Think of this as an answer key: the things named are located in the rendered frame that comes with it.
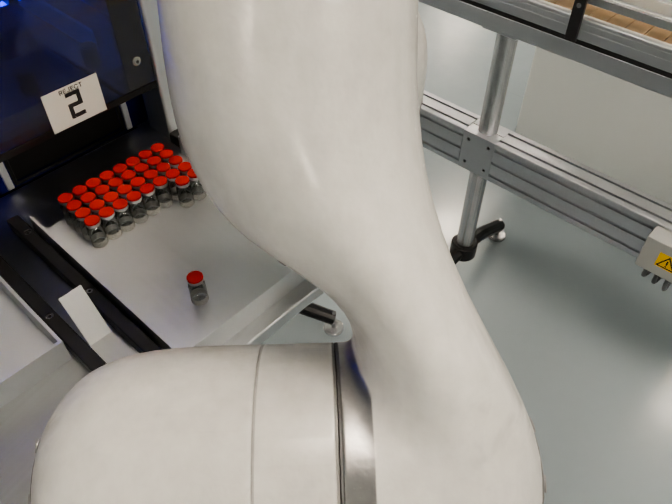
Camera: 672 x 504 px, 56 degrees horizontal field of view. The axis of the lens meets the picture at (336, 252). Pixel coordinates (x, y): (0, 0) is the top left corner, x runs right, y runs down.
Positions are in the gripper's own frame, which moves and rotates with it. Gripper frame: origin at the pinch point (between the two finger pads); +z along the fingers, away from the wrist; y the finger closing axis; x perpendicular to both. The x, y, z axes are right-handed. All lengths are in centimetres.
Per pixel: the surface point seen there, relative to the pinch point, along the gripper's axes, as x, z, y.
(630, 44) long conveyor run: 4, 0, -82
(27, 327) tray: -21.3, 4.1, 29.3
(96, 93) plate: -39.2, -9.9, 3.6
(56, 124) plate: -39.2, -8.2, 10.6
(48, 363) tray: -13.3, 2.6, 30.4
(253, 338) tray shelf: 0.5, 4.3, 11.1
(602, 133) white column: -12, 61, -144
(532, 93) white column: -39, 58, -144
